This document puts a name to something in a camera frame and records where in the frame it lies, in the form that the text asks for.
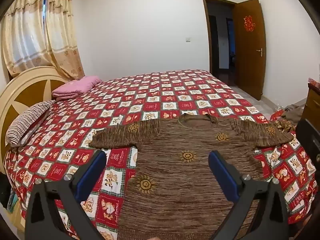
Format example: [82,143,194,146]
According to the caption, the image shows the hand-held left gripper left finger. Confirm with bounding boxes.
[24,149,108,240]

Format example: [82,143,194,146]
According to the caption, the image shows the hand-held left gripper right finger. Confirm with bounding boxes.
[208,151,295,240]

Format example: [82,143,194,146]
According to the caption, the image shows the brown knitted sweater sun motifs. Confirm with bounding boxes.
[89,113,294,240]

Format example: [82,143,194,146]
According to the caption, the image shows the brown patterned garment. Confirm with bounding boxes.
[275,120,298,133]

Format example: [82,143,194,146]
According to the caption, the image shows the grey cloth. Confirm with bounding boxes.
[284,104,305,125]

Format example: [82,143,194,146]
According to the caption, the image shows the wooden cabinet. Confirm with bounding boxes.
[302,82,320,123]

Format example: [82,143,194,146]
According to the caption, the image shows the striped pillow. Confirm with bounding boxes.
[6,99,57,147]

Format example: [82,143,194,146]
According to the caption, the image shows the pink folded blanket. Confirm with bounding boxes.
[52,75,103,100]

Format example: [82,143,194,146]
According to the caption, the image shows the dark cloth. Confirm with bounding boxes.
[0,174,15,209]

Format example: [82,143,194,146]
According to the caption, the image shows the red checkered bear print bedspread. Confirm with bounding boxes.
[5,69,318,240]

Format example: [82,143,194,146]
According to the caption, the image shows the brown wooden door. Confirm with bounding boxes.
[233,0,266,101]

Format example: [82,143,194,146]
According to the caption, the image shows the cream and brown headboard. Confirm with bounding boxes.
[0,66,72,178]

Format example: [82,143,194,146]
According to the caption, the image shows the red paper door decoration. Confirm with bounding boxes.
[244,16,255,32]

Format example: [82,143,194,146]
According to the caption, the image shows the brown door frame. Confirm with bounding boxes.
[202,0,238,87]

